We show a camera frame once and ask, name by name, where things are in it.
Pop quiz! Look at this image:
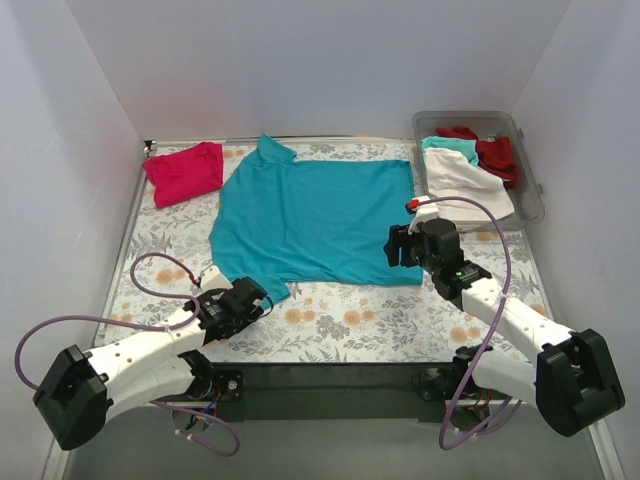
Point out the light mint t shirt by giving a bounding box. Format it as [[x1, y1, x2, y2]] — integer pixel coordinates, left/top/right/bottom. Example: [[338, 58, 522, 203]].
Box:
[[421, 136, 479, 167]]

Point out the aluminium frame rail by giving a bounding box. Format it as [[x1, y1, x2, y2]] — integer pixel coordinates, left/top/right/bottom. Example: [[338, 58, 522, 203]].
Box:
[[42, 364, 626, 480]]

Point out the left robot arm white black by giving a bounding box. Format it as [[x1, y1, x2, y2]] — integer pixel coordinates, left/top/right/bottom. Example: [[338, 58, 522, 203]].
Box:
[[33, 277, 267, 451]]

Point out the white t shirt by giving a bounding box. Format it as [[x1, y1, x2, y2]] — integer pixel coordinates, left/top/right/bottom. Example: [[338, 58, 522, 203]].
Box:
[[423, 147, 515, 219]]

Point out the teal blue t shirt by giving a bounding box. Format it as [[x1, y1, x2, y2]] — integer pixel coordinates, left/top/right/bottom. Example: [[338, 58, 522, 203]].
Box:
[[209, 135, 423, 303]]

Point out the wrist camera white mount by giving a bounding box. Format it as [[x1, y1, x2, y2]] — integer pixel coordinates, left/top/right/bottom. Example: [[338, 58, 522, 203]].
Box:
[[191, 266, 233, 292], [406, 195, 439, 234]]

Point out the floral patterned table mat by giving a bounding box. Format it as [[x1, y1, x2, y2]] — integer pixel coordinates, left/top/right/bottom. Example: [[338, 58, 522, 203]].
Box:
[[98, 140, 560, 364]]

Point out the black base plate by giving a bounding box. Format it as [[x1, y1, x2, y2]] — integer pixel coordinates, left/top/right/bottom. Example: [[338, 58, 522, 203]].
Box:
[[165, 362, 463, 423]]

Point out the dark red t shirt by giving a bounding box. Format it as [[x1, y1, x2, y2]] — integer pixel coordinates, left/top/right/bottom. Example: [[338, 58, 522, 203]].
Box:
[[436, 126, 520, 190]]

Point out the clear plastic bin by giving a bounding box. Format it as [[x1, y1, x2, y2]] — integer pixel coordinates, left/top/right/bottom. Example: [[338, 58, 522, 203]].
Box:
[[412, 111, 545, 230]]

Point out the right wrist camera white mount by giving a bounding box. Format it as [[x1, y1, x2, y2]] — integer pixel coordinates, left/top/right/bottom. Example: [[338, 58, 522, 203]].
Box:
[[406, 195, 439, 234]]

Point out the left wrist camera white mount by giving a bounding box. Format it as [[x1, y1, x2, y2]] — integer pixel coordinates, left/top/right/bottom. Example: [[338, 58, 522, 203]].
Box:
[[191, 266, 233, 292]]

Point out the folded pink t shirt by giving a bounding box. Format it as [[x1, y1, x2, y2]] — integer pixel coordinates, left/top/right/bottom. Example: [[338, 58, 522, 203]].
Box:
[[142, 142, 224, 209]]

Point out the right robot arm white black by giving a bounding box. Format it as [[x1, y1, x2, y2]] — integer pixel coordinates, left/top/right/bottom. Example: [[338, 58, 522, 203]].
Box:
[[383, 219, 626, 437]]

